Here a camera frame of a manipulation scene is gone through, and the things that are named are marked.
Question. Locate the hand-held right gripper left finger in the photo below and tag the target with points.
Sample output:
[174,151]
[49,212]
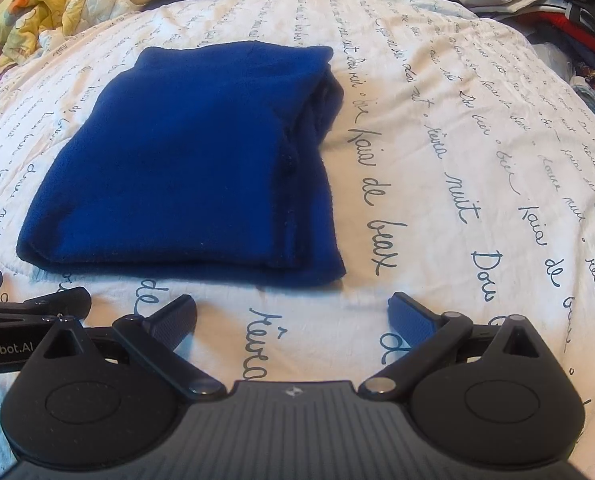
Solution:
[177,320]

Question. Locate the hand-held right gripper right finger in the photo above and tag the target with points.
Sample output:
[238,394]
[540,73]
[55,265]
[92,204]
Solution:
[412,317]

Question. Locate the blue fleece garment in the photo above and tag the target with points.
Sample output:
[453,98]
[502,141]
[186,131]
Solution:
[177,160]

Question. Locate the pile of mixed clothes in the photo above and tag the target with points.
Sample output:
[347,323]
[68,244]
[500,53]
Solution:
[552,15]

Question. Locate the white script-printed bedspread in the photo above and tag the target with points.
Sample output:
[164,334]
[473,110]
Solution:
[427,110]

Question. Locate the yellow and orange blanket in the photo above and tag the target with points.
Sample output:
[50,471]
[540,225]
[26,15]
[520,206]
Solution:
[22,15]

